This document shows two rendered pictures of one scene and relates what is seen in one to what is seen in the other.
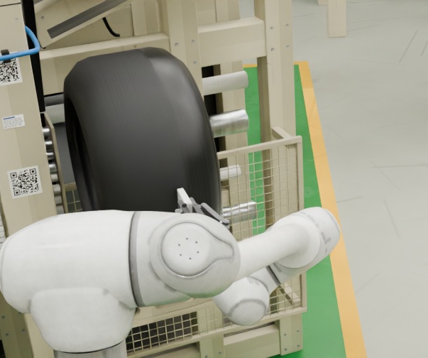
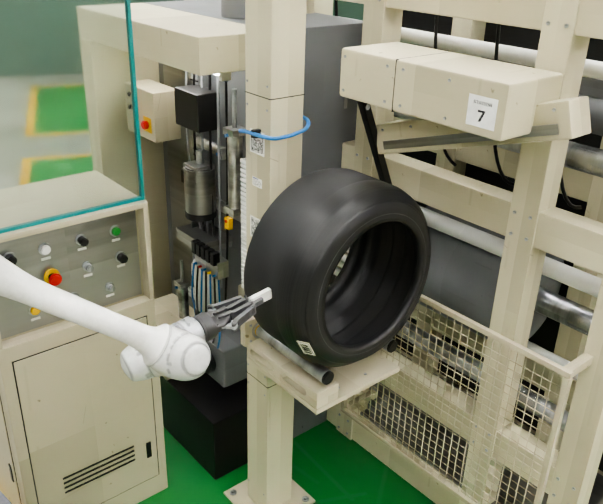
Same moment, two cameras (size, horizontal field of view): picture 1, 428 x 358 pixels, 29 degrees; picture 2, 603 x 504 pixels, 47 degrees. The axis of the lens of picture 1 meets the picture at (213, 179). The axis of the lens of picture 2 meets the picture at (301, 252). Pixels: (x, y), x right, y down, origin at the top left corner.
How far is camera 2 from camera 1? 1.88 m
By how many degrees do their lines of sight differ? 59
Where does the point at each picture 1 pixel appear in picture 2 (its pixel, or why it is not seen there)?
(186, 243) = not seen: outside the picture
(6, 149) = (252, 199)
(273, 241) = (85, 311)
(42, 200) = not seen: hidden behind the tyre
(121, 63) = (326, 179)
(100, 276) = not seen: outside the picture
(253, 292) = (128, 355)
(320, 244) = (159, 360)
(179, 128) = (292, 244)
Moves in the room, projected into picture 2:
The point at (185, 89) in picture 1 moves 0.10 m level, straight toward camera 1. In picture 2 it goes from (324, 221) to (289, 226)
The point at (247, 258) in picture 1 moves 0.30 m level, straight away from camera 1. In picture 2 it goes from (46, 300) to (180, 281)
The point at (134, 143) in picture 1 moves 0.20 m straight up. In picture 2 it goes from (264, 235) to (265, 167)
